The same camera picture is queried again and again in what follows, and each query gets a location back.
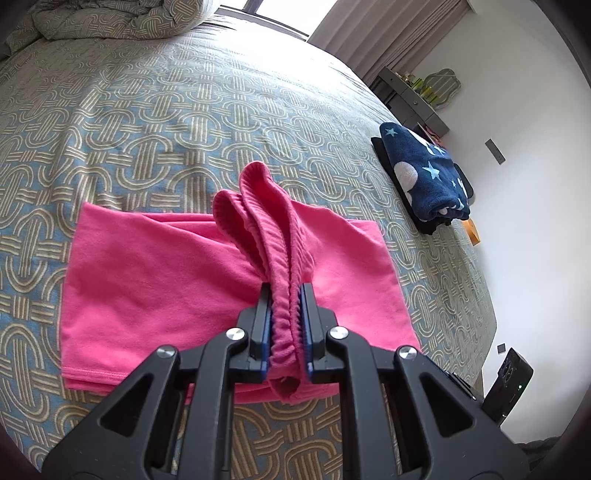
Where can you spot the cloud shaped mirror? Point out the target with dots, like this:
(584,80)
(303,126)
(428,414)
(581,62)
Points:
(443,87)

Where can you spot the bed with patterned sheet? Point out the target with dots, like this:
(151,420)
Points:
(138,115)

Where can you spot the navy star print blanket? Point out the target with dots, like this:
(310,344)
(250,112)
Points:
(429,180)

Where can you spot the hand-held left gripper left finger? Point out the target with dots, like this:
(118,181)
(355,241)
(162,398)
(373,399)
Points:
(267,323)

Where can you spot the folded grey duvet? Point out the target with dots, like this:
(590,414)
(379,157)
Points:
(115,16)

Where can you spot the beige curtain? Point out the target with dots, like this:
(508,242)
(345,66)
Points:
(378,32)

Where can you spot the black folded garment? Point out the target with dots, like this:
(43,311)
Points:
(422,227)

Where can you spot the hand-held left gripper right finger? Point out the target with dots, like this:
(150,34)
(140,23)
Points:
(307,323)

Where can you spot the grey wall switch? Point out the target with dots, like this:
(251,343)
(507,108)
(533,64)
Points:
(495,151)

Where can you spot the dark cloth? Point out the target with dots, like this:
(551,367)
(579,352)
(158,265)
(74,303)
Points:
(540,461)

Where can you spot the yellow wooden stool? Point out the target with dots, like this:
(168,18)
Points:
(473,230)

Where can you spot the dark framed window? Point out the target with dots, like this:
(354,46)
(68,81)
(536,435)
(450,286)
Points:
(286,11)

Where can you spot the pink pants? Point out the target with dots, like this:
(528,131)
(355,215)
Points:
(138,277)

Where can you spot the grey desk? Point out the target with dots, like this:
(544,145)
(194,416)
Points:
(415,104)

